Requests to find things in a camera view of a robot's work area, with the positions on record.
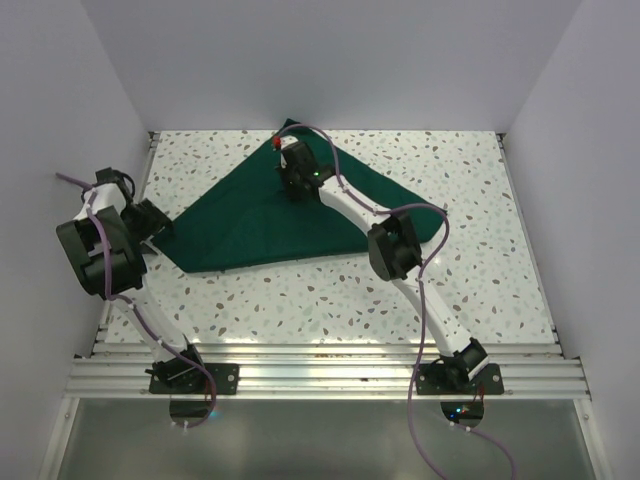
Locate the green surgical drape cloth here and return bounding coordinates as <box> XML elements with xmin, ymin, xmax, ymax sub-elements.
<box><xmin>152</xmin><ymin>129</ymin><xmax>443</xmax><ymax>273</ymax></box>

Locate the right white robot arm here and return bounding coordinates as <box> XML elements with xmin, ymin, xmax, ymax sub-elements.
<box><xmin>272</xmin><ymin>136</ymin><xmax>489</xmax><ymax>393</ymax></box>

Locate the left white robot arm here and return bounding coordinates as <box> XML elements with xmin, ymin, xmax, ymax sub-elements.
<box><xmin>56</xmin><ymin>168</ymin><xmax>210</xmax><ymax>393</ymax></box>

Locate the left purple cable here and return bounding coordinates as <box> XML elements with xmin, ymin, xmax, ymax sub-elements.
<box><xmin>54</xmin><ymin>172</ymin><xmax>219</xmax><ymax>431</ymax></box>

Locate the purple cable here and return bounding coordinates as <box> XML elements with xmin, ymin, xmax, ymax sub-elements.
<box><xmin>54</xmin><ymin>172</ymin><xmax>219</xmax><ymax>431</ymax></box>
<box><xmin>277</xmin><ymin>123</ymin><xmax>516</xmax><ymax>480</ymax></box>

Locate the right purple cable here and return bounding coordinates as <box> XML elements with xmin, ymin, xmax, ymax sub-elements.
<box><xmin>277</xmin><ymin>123</ymin><xmax>516</xmax><ymax>480</ymax></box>

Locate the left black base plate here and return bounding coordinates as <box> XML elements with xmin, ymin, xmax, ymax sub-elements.
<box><xmin>146</xmin><ymin>359</ymin><xmax>240</xmax><ymax>395</ymax></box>

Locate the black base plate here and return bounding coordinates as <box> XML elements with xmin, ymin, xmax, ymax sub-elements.
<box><xmin>415</xmin><ymin>362</ymin><xmax>505</xmax><ymax>396</ymax></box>
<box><xmin>146</xmin><ymin>359</ymin><xmax>240</xmax><ymax>395</ymax></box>

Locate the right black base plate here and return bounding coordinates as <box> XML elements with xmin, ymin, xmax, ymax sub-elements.
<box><xmin>415</xmin><ymin>362</ymin><xmax>505</xmax><ymax>396</ymax></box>

